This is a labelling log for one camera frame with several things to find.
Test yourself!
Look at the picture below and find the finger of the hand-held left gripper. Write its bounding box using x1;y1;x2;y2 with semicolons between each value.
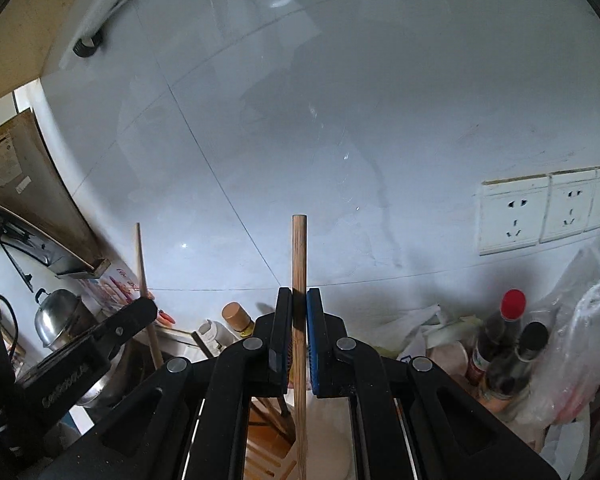
92;298;159;357

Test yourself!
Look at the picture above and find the white plastic bag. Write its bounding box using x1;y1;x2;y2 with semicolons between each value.
374;304;481;362

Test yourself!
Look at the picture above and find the tan cap bottle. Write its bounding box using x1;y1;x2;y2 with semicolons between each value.
221;301;257;339

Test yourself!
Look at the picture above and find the wooden wall cabinet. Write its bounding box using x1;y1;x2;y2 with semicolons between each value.
0;0;127;112

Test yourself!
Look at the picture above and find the black cap dark bottle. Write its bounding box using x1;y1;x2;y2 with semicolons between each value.
484;321;550;404

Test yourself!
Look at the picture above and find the steel pot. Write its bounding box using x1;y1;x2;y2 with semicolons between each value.
76;340;146;407

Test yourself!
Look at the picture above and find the red cap sauce bottle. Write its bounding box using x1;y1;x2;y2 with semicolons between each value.
466;288;527;386

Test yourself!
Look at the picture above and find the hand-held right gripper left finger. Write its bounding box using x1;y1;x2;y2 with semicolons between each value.
42;287;294;480

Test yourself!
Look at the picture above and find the small white bottle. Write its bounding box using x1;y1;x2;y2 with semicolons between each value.
197;319;237;357

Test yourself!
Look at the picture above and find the white pipe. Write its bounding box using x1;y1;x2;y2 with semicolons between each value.
72;0;177;59

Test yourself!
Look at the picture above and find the steel kettle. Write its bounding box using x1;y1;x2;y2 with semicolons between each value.
33;287;89;352

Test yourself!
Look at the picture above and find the range hood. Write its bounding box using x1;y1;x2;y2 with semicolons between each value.
0;107;112;279

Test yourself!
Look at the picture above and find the light wooden chopstick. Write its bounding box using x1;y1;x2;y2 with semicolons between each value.
291;214;309;480
134;222;165;369

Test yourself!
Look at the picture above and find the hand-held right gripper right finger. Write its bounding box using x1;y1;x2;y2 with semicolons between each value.
306;287;561;480

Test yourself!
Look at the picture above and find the clear plastic bag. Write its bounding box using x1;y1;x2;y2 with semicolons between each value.
509;234;600;427

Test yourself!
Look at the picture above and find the pink printed package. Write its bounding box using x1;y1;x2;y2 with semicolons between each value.
86;264;147;312

